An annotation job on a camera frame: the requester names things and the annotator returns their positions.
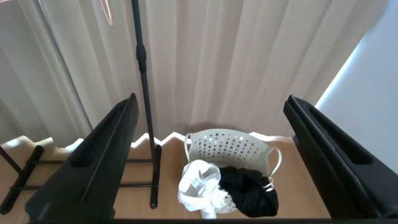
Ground white laundry basket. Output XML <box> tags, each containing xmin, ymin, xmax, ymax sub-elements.
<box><xmin>183</xmin><ymin>128</ymin><xmax>283</xmax><ymax>214</ymax></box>

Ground white garment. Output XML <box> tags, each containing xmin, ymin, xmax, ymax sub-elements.
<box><xmin>177</xmin><ymin>159</ymin><xmax>229</xmax><ymax>220</ymax></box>

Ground black clothes rack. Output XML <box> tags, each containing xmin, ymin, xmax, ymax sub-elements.
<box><xmin>0</xmin><ymin>0</ymin><xmax>162</xmax><ymax>215</ymax></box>

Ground black shorts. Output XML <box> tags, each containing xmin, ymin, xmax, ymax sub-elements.
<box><xmin>219</xmin><ymin>166</ymin><xmax>280</xmax><ymax>218</ymax></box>

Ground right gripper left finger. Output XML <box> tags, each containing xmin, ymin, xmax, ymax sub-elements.
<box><xmin>24</xmin><ymin>92</ymin><xmax>140</xmax><ymax>221</ymax></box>

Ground beige curtain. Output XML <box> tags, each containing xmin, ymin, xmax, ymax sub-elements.
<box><xmin>0</xmin><ymin>0</ymin><xmax>389</xmax><ymax>149</ymax></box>

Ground pink clothes hanger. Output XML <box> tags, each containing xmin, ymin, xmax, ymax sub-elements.
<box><xmin>99</xmin><ymin>0</ymin><xmax>114</xmax><ymax>27</ymax></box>

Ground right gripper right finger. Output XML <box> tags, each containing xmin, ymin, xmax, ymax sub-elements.
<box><xmin>282</xmin><ymin>94</ymin><xmax>398</xmax><ymax>219</ymax></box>

